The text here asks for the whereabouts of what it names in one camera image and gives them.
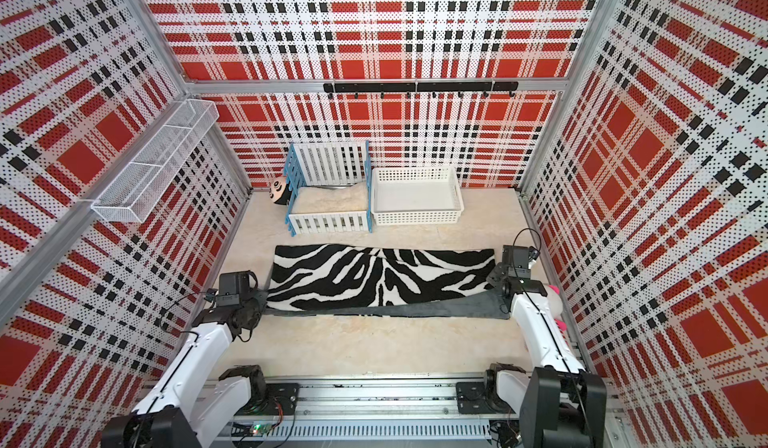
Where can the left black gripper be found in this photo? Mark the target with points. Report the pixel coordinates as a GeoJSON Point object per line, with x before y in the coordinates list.
{"type": "Point", "coordinates": [261, 297]}

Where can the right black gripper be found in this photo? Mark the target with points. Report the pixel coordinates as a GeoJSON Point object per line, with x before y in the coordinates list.
{"type": "Point", "coordinates": [495, 275]}

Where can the grey zebra plush pillowcase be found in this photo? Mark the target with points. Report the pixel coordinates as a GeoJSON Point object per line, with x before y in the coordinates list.
{"type": "Point", "coordinates": [338, 279]}

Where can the white plastic basket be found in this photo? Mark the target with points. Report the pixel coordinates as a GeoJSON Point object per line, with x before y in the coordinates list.
{"type": "Point", "coordinates": [416, 195]}

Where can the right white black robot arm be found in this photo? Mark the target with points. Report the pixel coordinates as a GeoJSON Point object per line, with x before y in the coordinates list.
{"type": "Point", "coordinates": [558, 403]}

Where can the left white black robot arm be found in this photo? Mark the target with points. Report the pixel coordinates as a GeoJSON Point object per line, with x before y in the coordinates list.
{"type": "Point", "coordinates": [171, 415]}

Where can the white pink plush doll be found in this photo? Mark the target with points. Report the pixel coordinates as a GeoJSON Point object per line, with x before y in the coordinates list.
{"type": "Point", "coordinates": [555, 307]}

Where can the green circuit board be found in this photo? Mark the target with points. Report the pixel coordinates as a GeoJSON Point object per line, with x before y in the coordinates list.
{"type": "Point", "coordinates": [240, 430]}

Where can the panda plush toy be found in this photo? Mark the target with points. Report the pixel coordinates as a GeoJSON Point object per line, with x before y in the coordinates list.
{"type": "Point", "coordinates": [280, 191]}

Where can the blue white toy crib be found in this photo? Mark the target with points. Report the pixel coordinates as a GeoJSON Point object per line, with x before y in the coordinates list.
{"type": "Point", "coordinates": [330, 184]}

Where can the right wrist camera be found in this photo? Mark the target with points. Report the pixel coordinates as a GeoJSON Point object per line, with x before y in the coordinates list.
{"type": "Point", "coordinates": [520, 259]}

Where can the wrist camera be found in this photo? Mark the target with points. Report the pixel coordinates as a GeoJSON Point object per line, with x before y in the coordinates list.
{"type": "Point", "coordinates": [520, 259]}
{"type": "Point", "coordinates": [236, 288]}

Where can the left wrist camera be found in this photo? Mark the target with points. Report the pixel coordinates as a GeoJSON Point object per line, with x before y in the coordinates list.
{"type": "Point", "coordinates": [236, 288]}

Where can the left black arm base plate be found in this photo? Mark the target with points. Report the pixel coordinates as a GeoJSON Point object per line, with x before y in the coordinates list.
{"type": "Point", "coordinates": [274, 399]}

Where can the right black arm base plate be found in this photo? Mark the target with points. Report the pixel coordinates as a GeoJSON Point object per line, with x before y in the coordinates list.
{"type": "Point", "coordinates": [472, 399]}

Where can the aluminium mounting rail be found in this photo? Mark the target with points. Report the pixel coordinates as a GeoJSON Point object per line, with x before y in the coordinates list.
{"type": "Point", "coordinates": [407, 410]}

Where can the white wire mesh shelf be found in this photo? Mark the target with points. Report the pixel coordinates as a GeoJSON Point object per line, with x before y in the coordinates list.
{"type": "Point", "coordinates": [136, 191]}

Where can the black hook rail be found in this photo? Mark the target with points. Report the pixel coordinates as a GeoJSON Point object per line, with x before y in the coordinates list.
{"type": "Point", "coordinates": [418, 87]}

